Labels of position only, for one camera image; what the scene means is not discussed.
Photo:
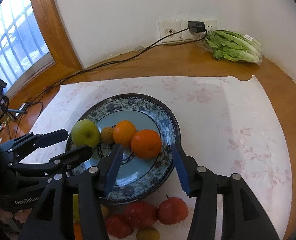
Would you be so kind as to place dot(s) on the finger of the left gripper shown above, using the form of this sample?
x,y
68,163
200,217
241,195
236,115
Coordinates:
x,y
58,164
28,143

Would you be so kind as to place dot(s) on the wooden window frame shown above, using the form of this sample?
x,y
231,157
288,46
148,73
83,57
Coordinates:
x,y
32,38

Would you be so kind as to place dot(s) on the white wall socket right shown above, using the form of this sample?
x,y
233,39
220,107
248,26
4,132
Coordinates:
x,y
187,35

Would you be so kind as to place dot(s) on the white wall socket plate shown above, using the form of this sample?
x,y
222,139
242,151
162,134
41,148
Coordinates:
x,y
167,30

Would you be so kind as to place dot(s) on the red fruit back left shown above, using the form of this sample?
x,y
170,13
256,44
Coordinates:
x,y
118,227

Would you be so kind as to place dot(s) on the red fruit front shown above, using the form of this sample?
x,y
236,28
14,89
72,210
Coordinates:
x,y
141,214

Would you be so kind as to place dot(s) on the red fruit back right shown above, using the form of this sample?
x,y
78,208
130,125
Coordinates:
x,y
172,211

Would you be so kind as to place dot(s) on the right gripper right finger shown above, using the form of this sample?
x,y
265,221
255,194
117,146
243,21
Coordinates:
x,y
243,215

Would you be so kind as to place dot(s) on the brown kiwi front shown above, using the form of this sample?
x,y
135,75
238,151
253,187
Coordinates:
x,y
105,211

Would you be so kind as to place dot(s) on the bagged green lettuce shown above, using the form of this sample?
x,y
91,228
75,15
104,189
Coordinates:
x,y
232,46

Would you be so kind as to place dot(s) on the blue patterned ceramic plate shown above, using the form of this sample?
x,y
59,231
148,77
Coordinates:
x,y
138,178

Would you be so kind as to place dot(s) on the large orange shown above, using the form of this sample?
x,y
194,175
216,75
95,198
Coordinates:
x,y
123,133

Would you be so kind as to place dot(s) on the black power adapter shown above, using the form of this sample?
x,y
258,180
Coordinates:
x,y
196,27

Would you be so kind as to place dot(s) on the red fruit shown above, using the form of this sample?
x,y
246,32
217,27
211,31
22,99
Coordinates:
x,y
118,227
172,211
141,214

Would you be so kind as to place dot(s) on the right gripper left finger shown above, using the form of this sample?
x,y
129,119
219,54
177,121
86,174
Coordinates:
x,y
52,216

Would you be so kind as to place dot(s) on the small device on desk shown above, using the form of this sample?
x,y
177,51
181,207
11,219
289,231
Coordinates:
x,y
22,109

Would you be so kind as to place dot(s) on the brown kiwi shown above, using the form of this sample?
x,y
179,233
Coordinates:
x,y
106,135
105,211
149,233

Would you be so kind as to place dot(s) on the white floral table cloth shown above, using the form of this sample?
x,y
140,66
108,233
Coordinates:
x,y
228,126

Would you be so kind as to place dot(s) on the small orange right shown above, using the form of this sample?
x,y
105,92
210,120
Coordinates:
x,y
77,231

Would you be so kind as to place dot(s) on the round orange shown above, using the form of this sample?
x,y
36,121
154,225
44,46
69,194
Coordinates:
x,y
146,144

